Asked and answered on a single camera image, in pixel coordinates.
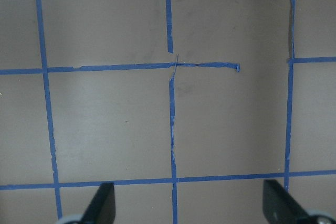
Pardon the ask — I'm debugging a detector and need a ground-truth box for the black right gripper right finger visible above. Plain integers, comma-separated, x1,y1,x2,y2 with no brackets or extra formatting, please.
262,179,312,224

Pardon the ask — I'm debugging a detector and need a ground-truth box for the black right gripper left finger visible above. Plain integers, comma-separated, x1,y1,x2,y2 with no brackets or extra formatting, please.
80,183,116,224

